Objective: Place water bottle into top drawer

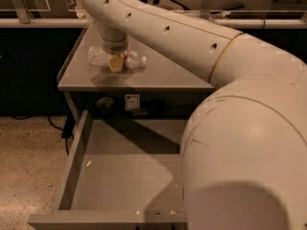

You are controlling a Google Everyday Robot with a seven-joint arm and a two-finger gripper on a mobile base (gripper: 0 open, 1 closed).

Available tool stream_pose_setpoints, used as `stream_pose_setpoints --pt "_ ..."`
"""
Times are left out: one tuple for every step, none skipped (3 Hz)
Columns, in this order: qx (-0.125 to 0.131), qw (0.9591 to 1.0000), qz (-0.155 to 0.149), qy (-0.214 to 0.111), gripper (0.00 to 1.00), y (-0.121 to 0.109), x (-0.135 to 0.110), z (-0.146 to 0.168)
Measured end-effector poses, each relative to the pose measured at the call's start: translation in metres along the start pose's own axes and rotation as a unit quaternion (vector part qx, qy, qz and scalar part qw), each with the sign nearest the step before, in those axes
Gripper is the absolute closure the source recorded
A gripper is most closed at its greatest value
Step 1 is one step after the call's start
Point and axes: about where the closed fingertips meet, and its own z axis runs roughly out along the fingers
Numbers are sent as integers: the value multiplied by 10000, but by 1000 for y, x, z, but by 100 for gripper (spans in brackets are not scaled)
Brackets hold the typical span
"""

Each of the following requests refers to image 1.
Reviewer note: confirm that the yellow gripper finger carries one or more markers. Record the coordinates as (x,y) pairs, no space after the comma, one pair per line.
(115,63)

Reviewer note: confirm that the grey cabinet with top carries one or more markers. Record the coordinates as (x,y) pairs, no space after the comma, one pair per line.
(165,89)

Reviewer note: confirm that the open grey top drawer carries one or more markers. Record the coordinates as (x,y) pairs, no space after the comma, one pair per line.
(133,183)

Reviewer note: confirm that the round grey wheel under top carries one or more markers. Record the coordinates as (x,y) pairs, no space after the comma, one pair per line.
(104,103)

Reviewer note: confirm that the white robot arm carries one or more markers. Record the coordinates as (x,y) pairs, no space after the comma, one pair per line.
(244,149)

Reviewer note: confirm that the white label tag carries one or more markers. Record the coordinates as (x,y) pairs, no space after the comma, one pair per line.
(132,101)

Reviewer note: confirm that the clear plastic water bottle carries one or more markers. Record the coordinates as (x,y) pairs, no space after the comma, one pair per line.
(98,57)

